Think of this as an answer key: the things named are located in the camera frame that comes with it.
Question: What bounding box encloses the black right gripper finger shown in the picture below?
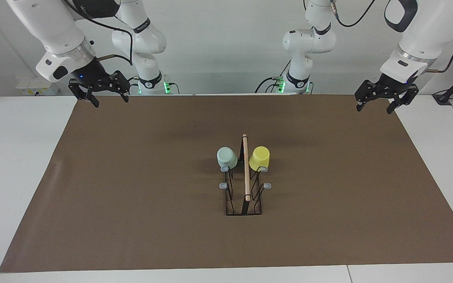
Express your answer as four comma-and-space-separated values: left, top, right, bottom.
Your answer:
109, 71, 130, 103
68, 77, 100, 108

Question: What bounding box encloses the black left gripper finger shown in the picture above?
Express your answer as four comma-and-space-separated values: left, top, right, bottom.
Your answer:
355, 80, 380, 113
386, 85, 420, 115

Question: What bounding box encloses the yellow plastic cup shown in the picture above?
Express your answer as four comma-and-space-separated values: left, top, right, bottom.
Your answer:
249, 146, 271, 172

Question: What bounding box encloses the pale green plastic cup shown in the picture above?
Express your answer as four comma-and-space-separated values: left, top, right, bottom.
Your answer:
216, 147, 238, 169

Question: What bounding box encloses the white power strip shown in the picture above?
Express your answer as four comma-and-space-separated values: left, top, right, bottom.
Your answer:
16, 76, 60, 96

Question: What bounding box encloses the brown table mat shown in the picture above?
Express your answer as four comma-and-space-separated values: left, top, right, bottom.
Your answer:
0, 94, 453, 273

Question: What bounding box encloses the black base cable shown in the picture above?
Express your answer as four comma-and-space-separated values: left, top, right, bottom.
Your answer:
255, 59, 292, 94
127, 76, 140, 96

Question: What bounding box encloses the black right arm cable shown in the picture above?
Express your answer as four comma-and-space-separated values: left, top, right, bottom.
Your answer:
63, 0, 133, 66

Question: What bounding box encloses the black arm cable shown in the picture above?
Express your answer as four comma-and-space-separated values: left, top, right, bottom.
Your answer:
63, 0, 133, 66
331, 0, 453, 73

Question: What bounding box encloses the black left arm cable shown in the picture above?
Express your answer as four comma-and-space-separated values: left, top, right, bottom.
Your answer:
331, 0, 453, 73

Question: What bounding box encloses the black wire cup rack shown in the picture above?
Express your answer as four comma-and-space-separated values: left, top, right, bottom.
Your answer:
219, 134, 272, 216

